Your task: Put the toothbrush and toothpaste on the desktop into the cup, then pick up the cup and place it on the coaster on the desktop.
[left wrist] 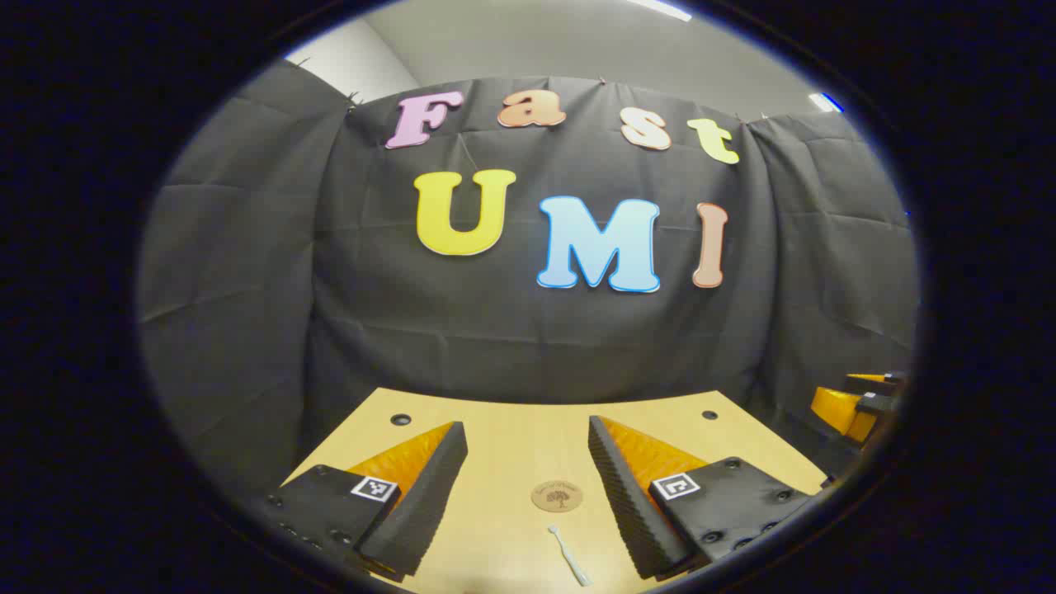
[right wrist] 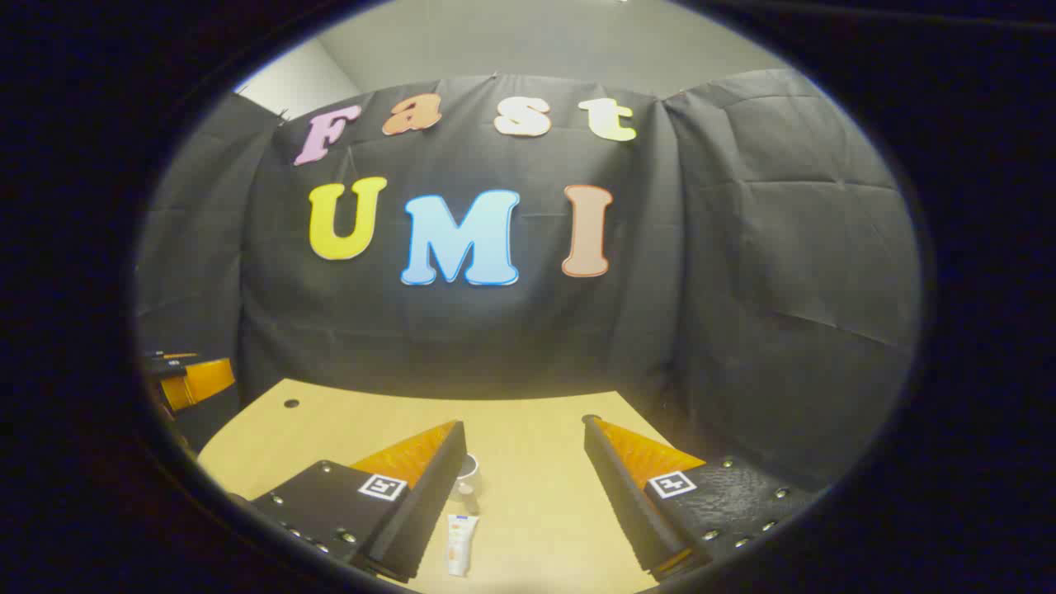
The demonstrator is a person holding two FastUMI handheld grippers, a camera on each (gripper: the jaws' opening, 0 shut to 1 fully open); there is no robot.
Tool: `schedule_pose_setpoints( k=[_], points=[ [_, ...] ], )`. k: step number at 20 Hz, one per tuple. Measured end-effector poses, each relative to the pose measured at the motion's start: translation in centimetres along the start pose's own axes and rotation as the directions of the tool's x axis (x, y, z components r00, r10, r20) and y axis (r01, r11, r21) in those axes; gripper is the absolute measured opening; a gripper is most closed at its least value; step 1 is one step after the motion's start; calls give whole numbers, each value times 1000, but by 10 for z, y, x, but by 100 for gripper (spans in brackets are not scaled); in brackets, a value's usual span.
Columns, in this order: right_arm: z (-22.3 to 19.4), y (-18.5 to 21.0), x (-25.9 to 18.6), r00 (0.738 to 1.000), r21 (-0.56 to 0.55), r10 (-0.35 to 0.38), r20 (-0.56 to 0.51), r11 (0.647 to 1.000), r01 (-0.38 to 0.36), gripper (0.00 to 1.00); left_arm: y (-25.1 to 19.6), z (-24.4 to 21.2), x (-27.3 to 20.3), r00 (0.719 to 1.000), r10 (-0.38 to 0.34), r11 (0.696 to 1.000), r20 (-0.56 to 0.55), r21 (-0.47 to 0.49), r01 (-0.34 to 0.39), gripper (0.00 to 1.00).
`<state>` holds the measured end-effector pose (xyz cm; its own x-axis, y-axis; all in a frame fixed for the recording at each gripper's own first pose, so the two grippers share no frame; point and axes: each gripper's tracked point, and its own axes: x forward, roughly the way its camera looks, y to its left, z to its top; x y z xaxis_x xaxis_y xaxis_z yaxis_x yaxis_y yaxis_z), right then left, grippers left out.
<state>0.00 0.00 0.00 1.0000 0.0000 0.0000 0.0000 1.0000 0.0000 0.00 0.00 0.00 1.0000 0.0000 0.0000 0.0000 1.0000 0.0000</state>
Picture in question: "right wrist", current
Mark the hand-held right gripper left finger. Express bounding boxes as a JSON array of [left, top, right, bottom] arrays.
[[247, 419, 468, 584]]

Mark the light wooden desktop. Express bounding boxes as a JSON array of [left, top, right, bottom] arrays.
[[198, 378, 702, 594]]

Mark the white toothpaste tube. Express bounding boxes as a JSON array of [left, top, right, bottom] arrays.
[[446, 513, 480, 577]]

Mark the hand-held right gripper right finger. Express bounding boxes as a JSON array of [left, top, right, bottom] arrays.
[[582, 415, 818, 582]]

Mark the black backdrop cloth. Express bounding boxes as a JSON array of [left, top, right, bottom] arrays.
[[136, 70, 922, 488]]

